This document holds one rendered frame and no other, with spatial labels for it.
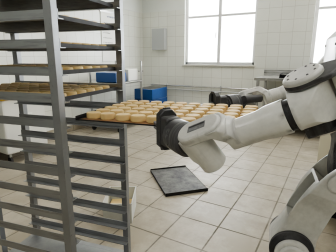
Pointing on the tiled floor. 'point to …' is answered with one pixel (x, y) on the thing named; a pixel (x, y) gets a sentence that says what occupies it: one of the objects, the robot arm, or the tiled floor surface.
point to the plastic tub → (121, 204)
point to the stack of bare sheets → (177, 181)
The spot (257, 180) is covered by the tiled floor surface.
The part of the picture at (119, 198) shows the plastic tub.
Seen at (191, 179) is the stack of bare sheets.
